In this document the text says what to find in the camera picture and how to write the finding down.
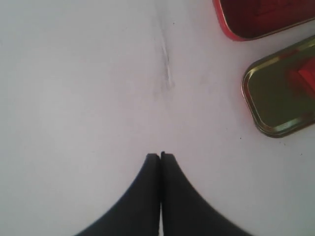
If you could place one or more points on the red ink pad tin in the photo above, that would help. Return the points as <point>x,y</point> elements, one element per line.
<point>245,20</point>

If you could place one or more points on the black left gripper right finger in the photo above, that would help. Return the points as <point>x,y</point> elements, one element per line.
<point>184,211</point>

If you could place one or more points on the gold tin lid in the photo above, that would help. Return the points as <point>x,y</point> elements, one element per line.
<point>279,89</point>

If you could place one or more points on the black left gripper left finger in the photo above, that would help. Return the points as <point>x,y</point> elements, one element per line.
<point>137,212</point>

